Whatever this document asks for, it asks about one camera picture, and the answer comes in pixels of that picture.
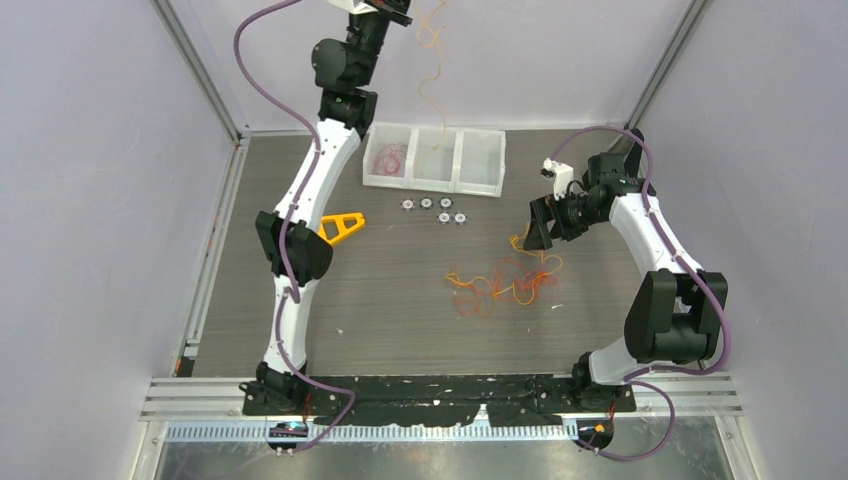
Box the yellow triangular plastic part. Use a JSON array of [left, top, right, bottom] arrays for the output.
[[319, 212, 366, 246]]

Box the clear plastic bin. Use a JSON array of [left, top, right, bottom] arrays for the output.
[[408, 127, 458, 193], [455, 129, 506, 198], [362, 122, 416, 189]]

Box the orange cable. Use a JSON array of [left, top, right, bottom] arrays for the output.
[[450, 258, 561, 318]]

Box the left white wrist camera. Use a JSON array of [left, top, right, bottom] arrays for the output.
[[328, 0, 377, 15]]

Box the white slotted cable duct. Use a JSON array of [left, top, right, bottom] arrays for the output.
[[165, 421, 578, 443]]

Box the black wedge stand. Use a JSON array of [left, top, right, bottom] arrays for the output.
[[615, 135, 643, 177]]

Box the pink red cable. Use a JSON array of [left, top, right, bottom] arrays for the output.
[[372, 142, 411, 177]]

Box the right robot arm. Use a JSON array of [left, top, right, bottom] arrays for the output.
[[523, 152, 728, 411]]

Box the right clear plastic bin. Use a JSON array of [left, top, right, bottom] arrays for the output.
[[455, 129, 506, 198]]

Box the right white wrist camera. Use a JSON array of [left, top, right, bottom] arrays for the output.
[[540, 158, 574, 200]]

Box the left clear plastic bin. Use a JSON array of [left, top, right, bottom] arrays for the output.
[[362, 122, 416, 189]]

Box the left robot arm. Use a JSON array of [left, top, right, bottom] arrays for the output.
[[240, 1, 412, 416]]

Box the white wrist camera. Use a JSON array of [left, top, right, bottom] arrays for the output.
[[328, 0, 377, 15], [540, 158, 574, 200]]

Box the middle clear plastic bin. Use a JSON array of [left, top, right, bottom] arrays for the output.
[[408, 127, 458, 193]]

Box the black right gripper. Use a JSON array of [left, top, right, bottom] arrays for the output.
[[524, 188, 605, 250]]

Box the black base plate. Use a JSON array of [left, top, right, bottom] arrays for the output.
[[239, 373, 636, 427]]

